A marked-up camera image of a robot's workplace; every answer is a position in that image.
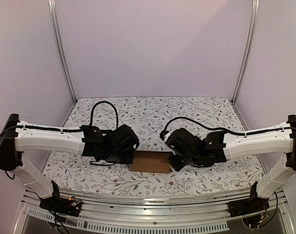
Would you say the front aluminium rail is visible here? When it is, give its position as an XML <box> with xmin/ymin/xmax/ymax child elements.
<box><xmin>13</xmin><ymin>187</ymin><xmax>296</xmax><ymax>234</ymax></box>

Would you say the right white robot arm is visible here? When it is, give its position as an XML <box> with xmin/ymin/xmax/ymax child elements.
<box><xmin>160</xmin><ymin>115</ymin><xmax>296</xmax><ymax>213</ymax></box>

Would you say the brown cardboard box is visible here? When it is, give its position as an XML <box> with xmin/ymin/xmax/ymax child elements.
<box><xmin>129</xmin><ymin>151</ymin><xmax>170</xmax><ymax>174</ymax></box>

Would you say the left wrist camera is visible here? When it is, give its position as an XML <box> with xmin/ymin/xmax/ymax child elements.
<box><xmin>112</xmin><ymin>124</ymin><xmax>139</xmax><ymax>153</ymax></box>

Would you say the left black cable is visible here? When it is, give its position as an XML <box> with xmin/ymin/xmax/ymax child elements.
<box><xmin>89</xmin><ymin>101</ymin><xmax>119</xmax><ymax>129</ymax></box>

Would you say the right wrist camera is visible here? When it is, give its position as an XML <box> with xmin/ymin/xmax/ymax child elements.
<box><xmin>159</xmin><ymin>128</ymin><xmax>204</xmax><ymax>156</ymax></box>

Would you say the right black cable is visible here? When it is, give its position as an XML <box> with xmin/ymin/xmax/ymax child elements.
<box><xmin>162</xmin><ymin>117</ymin><xmax>292</xmax><ymax>137</ymax></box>

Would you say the black cable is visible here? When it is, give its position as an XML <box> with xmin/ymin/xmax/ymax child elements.
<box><xmin>162</xmin><ymin>117</ymin><xmax>292</xmax><ymax>137</ymax></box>
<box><xmin>89</xmin><ymin>101</ymin><xmax>119</xmax><ymax>129</ymax></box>

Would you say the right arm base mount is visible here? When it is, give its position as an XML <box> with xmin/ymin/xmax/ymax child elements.
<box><xmin>227</xmin><ymin>182</ymin><xmax>269</xmax><ymax>217</ymax></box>

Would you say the left aluminium frame post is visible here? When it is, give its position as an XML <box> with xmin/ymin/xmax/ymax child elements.
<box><xmin>48</xmin><ymin>0</ymin><xmax>77</xmax><ymax>104</ymax></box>

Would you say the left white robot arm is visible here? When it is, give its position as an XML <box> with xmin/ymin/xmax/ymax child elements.
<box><xmin>0</xmin><ymin>114</ymin><xmax>139</xmax><ymax>212</ymax></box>

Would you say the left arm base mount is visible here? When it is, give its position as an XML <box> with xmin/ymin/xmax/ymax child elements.
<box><xmin>39</xmin><ymin>180</ymin><xmax>83</xmax><ymax>217</ymax></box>

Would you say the right aluminium frame post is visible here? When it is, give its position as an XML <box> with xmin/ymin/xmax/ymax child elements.
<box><xmin>231</xmin><ymin>0</ymin><xmax>260</xmax><ymax>105</ymax></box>

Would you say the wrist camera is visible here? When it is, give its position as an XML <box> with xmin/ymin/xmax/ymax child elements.
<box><xmin>112</xmin><ymin>124</ymin><xmax>139</xmax><ymax>153</ymax></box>
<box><xmin>159</xmin><ymin>128</ymin><xmax>204</xmax><ymax>156</ymax></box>

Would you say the aluminium frame post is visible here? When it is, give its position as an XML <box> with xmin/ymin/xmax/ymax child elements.
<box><xmin>48</xmin><ymin>0</ymin><xmax>77</xmax><ymax>104</ymax></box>
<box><xmin>231</xmin><ymin>0</ymin><xmax>260</xmax><ymax>105</ymax></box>

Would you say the floral patterned table mat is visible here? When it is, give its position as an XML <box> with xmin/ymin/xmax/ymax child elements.
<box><xmin>43</xmin><ymin>97</ymin><xmax>264</xmax><ymax>196</ymax></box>

